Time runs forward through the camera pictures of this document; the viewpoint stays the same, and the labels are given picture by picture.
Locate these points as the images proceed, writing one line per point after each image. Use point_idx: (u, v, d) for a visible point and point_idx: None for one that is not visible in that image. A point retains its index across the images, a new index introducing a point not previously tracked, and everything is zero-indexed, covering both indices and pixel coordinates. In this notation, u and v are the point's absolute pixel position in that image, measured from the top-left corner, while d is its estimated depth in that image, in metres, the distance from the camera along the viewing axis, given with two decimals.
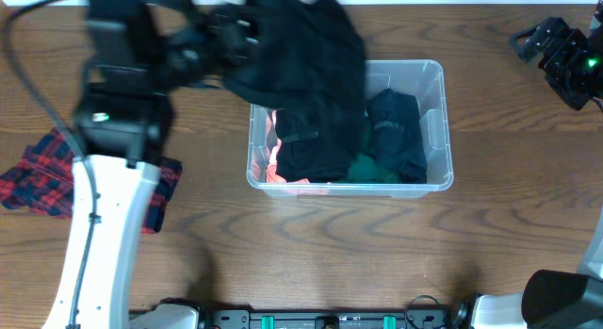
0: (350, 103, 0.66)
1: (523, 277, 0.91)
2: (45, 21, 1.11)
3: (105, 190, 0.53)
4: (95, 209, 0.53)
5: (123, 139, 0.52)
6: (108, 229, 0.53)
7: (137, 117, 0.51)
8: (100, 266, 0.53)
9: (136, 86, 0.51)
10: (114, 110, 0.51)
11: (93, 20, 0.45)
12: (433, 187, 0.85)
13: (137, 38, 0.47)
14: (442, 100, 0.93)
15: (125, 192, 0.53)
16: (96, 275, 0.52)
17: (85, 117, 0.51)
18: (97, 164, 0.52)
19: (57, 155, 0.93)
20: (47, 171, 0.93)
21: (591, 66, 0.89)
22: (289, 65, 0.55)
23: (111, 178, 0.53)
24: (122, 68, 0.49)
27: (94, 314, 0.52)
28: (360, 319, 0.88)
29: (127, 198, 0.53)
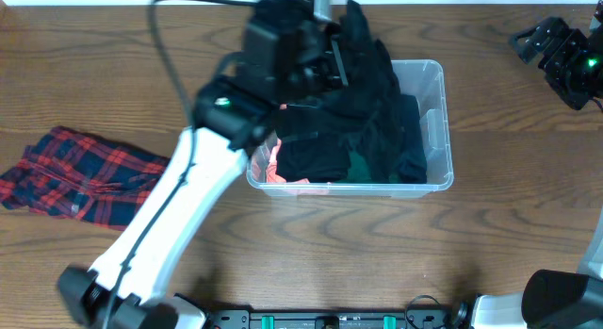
0: (395, 135, 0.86)
1: (523, 277, 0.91)
2: (47, 21, 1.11)
3: (203, 162, 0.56)
4: (187, 172, 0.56)
5: (234, 129, 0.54)
6: (190, 196, 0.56)
7: (251, 115, 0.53)
8: (171, 224, 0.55)
9: (256, 87, 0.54)
10: (234, 101, 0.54)
11: (258, 22, 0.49)
12: (433, 187, 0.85)
13: (285, 51, 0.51)
14: (442, 100, 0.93)
15: (219, 169, 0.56)
16: (164, 232, 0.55)
17: (207, 99, 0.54)
18: (203, 136, 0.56)
19: (57, 155, 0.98)
20: (48, 171, 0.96)
21: (591, 66, 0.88)
22: (361, 96, 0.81)
23: (210, 149, 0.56)
24: (255, 66, 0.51)
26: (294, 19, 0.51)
27: (147, 264, 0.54)
28: (360, 319, 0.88)
29: (216, 175, 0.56)
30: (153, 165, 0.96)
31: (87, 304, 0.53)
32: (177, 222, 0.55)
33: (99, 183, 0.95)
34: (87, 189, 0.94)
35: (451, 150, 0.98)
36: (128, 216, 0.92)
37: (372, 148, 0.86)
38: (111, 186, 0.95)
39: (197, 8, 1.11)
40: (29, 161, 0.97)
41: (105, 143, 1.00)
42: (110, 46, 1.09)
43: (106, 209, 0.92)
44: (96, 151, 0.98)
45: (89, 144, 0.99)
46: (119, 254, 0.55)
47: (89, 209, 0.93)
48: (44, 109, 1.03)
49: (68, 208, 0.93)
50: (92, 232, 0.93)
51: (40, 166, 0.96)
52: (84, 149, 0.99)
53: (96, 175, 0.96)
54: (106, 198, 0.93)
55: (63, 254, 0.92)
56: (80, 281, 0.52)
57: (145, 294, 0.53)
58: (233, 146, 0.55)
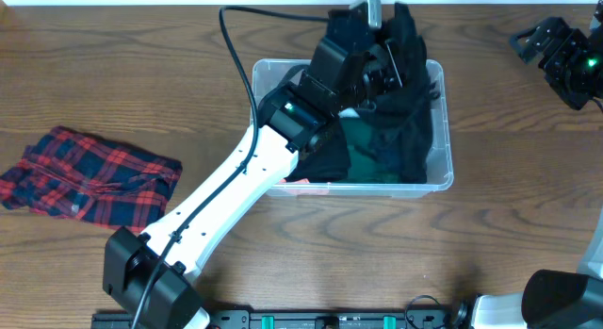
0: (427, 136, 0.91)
1: (523, 277, 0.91)
2: (47, 21, 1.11)
3: (262, 156, 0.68)
4: (246, 161, 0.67)
5: (294, 133, 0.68)
6: (246, 183, 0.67)
7: (310, 125, 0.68)
8: (226, 205, 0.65)
9: (321, 100, 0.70)
10: (299, 109, 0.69)
11: (328, 45, 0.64)
12: (433, 187, 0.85)
13: (350, 66, 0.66)
14: (442, 100, 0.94)
15: (273, 162, 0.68)
16: (219, 210, 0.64)
17: (277, 106, 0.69)
18: (267, 132, 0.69)
19: (57, 156, 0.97)
20: (49, 171, 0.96)
21: (590, 66, 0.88)
22: (400, 97, 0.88)
23: (268, 144, 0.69)
24: (321, 81, 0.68)
26: (360, 41, 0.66)
27: (200, 236, 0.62)
28: (360, 319, 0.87)
29: (272, 168, 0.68)
30: (153, 165, 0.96)
31: (128, 268, 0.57)
32: (231, 205, 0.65)
33: (99, 183, 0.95)
34: (87, 189, 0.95)
35: (451, 150, 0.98)
36: (128, 215, 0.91)
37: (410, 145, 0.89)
38: (111, 186, 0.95)
39: (196, 8, 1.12)
40: (29, 161, 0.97)
41: (105, 143, 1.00)
42: (109, 46, 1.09)
43: (106, 209, 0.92)
44: (96, 151, 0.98)
45: (89, 144, 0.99)
46: (172, 222, 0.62)
47: (89, 209, 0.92)
48: (44, 109, 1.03)
49: (69, 208, 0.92)
50: (92, 232, 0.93)
51: (40, 166, 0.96)
52: (84, 149, 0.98)
53: (97, 175, 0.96)
54: (106, 198, 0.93)
55: (62, 254, 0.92)
56: (130, 243, 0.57)
57: (190, 264, 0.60)
58: (291, 145, 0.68)
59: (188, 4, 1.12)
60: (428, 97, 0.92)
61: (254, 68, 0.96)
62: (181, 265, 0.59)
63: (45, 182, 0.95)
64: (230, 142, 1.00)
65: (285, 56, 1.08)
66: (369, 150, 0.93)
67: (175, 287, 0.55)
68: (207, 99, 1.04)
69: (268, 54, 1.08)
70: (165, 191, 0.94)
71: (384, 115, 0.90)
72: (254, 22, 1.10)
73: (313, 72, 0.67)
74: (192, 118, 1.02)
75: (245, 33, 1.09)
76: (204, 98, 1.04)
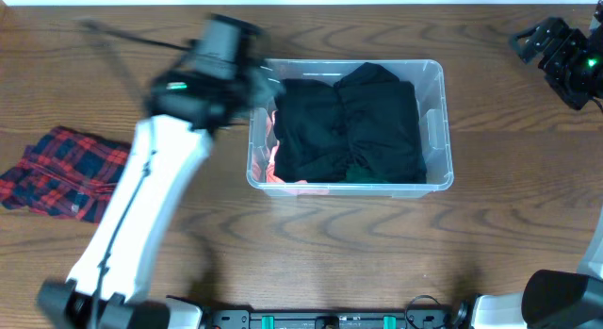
0: (388, 144, 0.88)
1: (523, 278, 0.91)
2: (47, 21, 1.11)
3: (162, 152, 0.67)
4: (149, 163, 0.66)
5: (189, 110, 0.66)
6: (154, 182, 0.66)
7: (203, 96, 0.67)
8: (142, 213, 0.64)
9: (213, 72, 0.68)
10: (187, 86, 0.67)
11: (216, 22, 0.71)
12: (433, 187, 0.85)
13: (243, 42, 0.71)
14: (442, 100, 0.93)
15: (177, 155, 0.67)
16: (138, 222, 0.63)
17: (163, 87, 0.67)
18: (158, 131, 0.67)
19: (57, 155, 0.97)
20: (49, 170, 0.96)
21: (590, 66, 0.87)
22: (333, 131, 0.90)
23: (168, 140, 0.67)
24: (213, 54, 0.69)
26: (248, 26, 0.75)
27: (129, 254, 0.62)
28: (360, 319, 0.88)
29: (179, 159, 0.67)
30: None
31: (71, 315, 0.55)
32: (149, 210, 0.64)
33: (99, 183, 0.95)
34: (87, 189, 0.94)
35: (451, 151, 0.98)
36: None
37: (375, 165, 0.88)
38: (111, 186, 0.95)
39: (196, 8, 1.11)
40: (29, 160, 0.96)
41: (105, 143, 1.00)
42: (109, 46, 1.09)
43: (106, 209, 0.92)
44: (97, 151, 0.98)
45: (89, 144, 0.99)
46: (97, 254, 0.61)
47: (89, 209, 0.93)
48: (43, 109, 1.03)
49: (68, 208, 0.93)
50: (92, 232, 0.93)
51: (40, 166, 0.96)
52: (85, 149, 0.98)
53: (97, 175, 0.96)
54: (106, 199, 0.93)
55: (62, 254, 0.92)
56: (60, 291, 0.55)
57: (130, 285, 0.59)
58: (191, 125, 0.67)
59: (187, 4, 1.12)
60: (371, 110, 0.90)
61: None
62: (120, 293, 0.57)
63: (44, 181, 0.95)
64: (229, 142, 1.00)
65: (285, 56, 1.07)
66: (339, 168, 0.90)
67: (121, 314, 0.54)
68: None
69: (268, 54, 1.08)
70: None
71: (323, 154, 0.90)
72: (254, 22, 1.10)
73: (205, 47, 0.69)
74: None
75: None
76: None
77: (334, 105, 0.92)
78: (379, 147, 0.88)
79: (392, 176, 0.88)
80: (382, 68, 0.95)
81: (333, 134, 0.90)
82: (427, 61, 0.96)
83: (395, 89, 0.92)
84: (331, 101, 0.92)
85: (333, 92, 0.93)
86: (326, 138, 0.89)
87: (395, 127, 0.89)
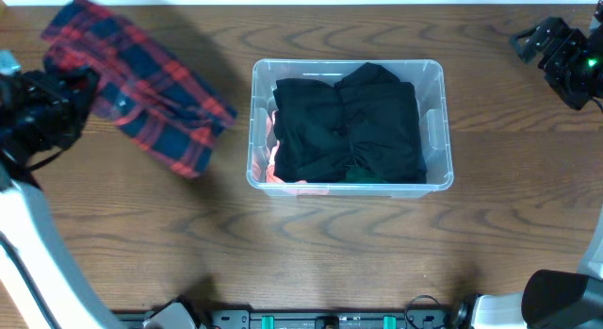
0: (388, 142, 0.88)
1: (523, 277, 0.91)
2: (46, 21, 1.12)
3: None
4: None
5: None
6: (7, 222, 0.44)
7: None
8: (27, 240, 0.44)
9: None
10: None
11: None
12: (433, 187, 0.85)
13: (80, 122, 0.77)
14: (442, 100, 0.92)
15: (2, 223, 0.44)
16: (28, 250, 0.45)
17: None
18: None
19: (95, 34, 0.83)
20: (103, 58, 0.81)
21: (590, 66, 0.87)
22: (333, 130, 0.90)
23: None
24: None
26: None
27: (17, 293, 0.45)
28: (360, 319, 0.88)
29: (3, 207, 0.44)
30: (210, 103, 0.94)
31: None
32: (37, 255, 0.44)
33: (149, 89, 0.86)
34: (135, 92, 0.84)
35: (451, 151, 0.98)
36: (175, 153, 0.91)
37: (375, 165, 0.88)
38: (164, 106, 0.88)
39: (195, 8, 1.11)
40: (84, 40, 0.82)
41: (158, 52, 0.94)
42: None
43: (154, 131, 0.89)
44: (145, 49, 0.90)
45: (138, 38, 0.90)
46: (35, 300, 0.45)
47: (135, 118, 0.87)
48: None
49: (107, 108, 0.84)
50: (92, 233, 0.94)
51: (95, 49, 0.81)
52: (131, 41, 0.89)
53: (147, 82, 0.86)
54: (158, 119, 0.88)
55: None
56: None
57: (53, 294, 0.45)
58: None
59: (187, 4, 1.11)
60: (372, 110, 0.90)
61: (254, 68, 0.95)
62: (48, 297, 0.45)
63: (88, 66, 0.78)
64: (229, 142, 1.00)
65: (285, 56, 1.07)
66: (339, 167, 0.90)
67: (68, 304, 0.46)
68: None
69: (268, 54, 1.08)
70: (215, 134, 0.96)
71: (323, 154, 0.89)
72: (255, 22, 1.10)
73: None
74: None
75: (246, 33, 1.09)
76: None
77: (334, 105, 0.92)
78: (380, 148, 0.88)
79: (388, 177, 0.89)
80: (382, 68, 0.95)
81: (333, 134, 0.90)
82: (428, 61, 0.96)
83: (397, 90, 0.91)
84: (331, 102, 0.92)
85: (334, 92, 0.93)
86: (325, 137, 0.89)
87: (396, 128, 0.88)
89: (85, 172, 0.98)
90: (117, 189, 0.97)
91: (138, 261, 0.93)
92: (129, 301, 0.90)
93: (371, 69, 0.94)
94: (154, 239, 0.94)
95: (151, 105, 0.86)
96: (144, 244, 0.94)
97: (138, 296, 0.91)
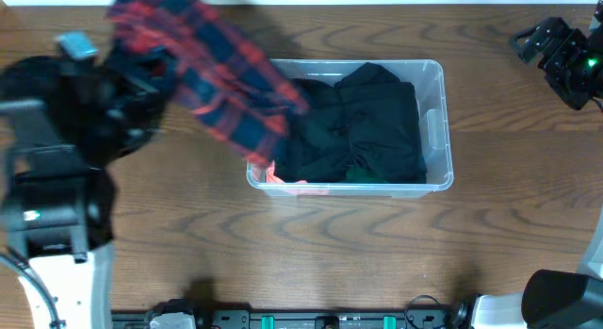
0: (388, 142, 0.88)
1: (523, 277, 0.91)
2: (45, 20, 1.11)
3: (60, 263, 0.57)
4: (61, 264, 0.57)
5: None
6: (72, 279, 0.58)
7: None
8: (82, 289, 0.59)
9: None
10: None
11: None
12: (433, 187, 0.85)
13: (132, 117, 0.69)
14: (442, 100, 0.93)
15: (64, 272, 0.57)
16: (80, 295, 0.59)
17: (8, 217, 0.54)
18: (40, 262, 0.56)
19: (173, 10, 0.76)
20: (181, 40, 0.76)
21: (591, 65, 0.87)
22: (333, 130, 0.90)
23: (60, 263, 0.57)
24: None
26: None
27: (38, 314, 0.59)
28: (360, 319, 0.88)
29: (79, 269, 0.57)
30: (285, 88, 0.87)
31: None
32: (75, 310, 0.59)
33: (228, 73, 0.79)
34: (215, 77, 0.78)
35: (451, 151, 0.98)
36: (252, 140, 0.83)
37: (375, 165, 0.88)
38: (240, 89, 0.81)
39: None
40: (154, 17, 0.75)
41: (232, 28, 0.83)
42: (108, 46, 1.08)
43: (232, 122, 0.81)
44: (221, 27, 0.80)
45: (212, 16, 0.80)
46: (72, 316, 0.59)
47: (215, 108, 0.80)
48: None
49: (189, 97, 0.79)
50: None
51: (171, 26, 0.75)
52: (205, 16, 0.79)
53: (228, 65, 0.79)
54: (236, 106, 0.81)
55: None
56: None
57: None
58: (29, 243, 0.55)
59: None
60: (372, 110, 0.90)
61: None
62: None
63: (125, 45, 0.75)
64: None
65: (285, 56, 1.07)
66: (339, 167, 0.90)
67: None
68: None
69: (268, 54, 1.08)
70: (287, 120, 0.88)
71: (323, 154, 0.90)
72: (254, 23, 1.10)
73: None
74: None
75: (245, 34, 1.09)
76: None
77: (334, 105, 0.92)
78: (380, 147, 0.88)
79: (388, 177, 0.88)
80: (382, 68, 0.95)
81: (333, 134, 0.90)
82: (428, 61, 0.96)
83: (397, 90, 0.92)
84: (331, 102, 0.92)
85: (334, 92, 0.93)
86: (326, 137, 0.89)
87: (396, 128, 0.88)
89: None
90: None
91: (138, 261, 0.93)
92: (129, 301, 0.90)
93: (372, 69, 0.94)
94: (154, 239, 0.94)
95: (228, 90, 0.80)
96: (144, 244, 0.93)
97: (138, 297, 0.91)
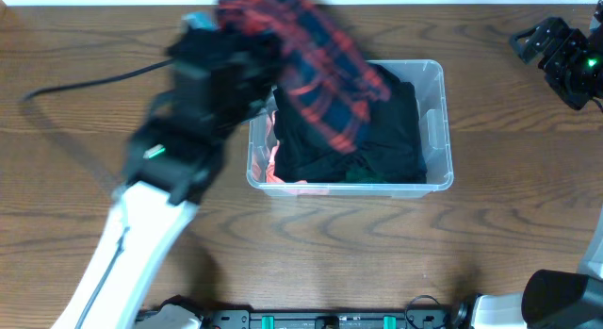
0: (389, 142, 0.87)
1: (523, 277, 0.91)
2: (46, 20, 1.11)
3: (137, 222, 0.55)
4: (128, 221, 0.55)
5: None
6: (139, 234, 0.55)
7: None
8: (142, 248, 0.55)
9: None
10: None
11: None
12: (433, 187, 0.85)
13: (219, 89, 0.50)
14: (442, 100, 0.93)
15: (151, 218, 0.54)
16: (135, 256, 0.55)
17: (138, 149, 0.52)
18: (135, 193, 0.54)
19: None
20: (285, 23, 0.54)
21: (591, 66, 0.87)
22: None
23: (146, 204, 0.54)
24: None
26: None
27: (102, 255, 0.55)
28: (360, 319, 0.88)
29: (158, 219, 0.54)
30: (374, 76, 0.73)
31: None
32: (135, 263, 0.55)
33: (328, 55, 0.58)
34: (319, 57, 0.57)
35: (451, 151, 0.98)
36: (340, 123, 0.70)
37: (375, 165, 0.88)
38: (340, 72, 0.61)
39: (196, 8, 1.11)
40: (264, 4, 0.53)
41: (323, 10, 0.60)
42: (108, 46, 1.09)
43: (324, 105, 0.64)
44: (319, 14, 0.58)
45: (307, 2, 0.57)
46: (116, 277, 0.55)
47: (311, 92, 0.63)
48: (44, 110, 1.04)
49: (290, 80, 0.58)
50: (93, 232, 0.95)
51: (278, 11, 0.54)
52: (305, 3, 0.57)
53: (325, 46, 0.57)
54: (331, 89, 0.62)
55: (63, 254, 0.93)
56: None
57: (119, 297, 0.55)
58: (172, 199, 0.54)
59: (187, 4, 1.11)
60: None
61: None
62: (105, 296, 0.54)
63: (273, 31, 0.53)
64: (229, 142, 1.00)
65: None
66: (340, 168, 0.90)
67: None
68: None
69: None
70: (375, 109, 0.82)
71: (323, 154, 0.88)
72: None
73: None
74: None
75: None
76: None
77: None
78: (380, 148, 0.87)
79: (388, 177, 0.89)
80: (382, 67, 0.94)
81: None
82: (428, 63, 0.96)
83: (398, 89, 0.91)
84: None
85: None
86: None
87: (396, 128, 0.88)
89: (86, 172, 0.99)
90: None
91: None
92: None
93: None
94: None
95: (328, 74, 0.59)
96: None
97: None
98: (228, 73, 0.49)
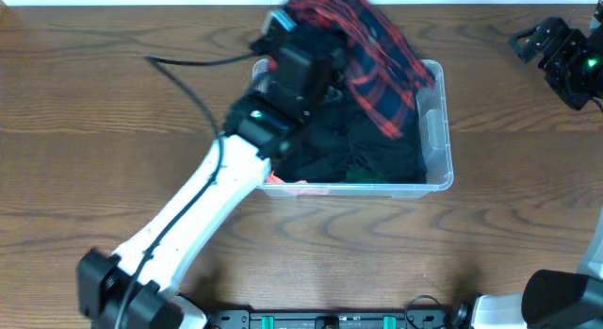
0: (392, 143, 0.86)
1: (523, 277, 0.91)
2: (45, 20, 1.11)
3: (231, 165, 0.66)
4: (217, 172, 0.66)
5: None
6: (220, 188, 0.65)
7: None
8: (213, 204, 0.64)
9: None
10: None
11: None
12: (433, 187, 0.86)
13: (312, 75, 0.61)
14: (442, 100, 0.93)
15: (243, 173, 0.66)
16: (206, 209, 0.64)
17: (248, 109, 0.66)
18: (232, 143, 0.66)
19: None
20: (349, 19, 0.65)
21: (591, 66, 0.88)
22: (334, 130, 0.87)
23: (237, 155, 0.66)
24: None
26: None
27: (182, 197, 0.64)
28: (360, 319, 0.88)
29: (243, 176, 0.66)
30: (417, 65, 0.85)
31: (103, 288, 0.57)
32: (208, 212, 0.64)
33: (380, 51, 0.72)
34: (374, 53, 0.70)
35: (451, 151, 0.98)
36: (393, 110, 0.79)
37: (375, 165, 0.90)
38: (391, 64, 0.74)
39: (195, 8, 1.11)
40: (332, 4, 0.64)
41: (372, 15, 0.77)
42: (109, 46, 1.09)
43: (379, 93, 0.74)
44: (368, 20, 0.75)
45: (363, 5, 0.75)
46: (190, 219, 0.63)
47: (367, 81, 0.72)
48: (43, 109, 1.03)
49: (353, 70, 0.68)
50: (92, 232, 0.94)
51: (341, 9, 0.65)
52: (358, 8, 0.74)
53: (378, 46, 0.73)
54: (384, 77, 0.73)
55: (62, 254, 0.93)
56: (101, 266, 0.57)
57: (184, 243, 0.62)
58: (260, 153, 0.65)
59: (187, 4, 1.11)
60: None
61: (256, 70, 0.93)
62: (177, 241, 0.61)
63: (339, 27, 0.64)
64: None
65: None
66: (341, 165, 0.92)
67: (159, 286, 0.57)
68: (207, 99, 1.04)
69: None
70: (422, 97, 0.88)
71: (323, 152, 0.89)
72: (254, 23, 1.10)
73: None
74: (192, 118, 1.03)
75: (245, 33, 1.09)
76: (205, 98, 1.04)
77: None
78: (380, 148, 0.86)
79: (388, 176, 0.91)
80: None
81: (333, 135, 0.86)
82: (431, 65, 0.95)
83: None
84: None
85: None
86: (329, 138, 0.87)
87: None
89: (86, 172, 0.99)
90: (118, 189, 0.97)
91: None
92: None
93: None
94: None
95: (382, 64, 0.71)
96: None
97: None
98: (324, 62, 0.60)
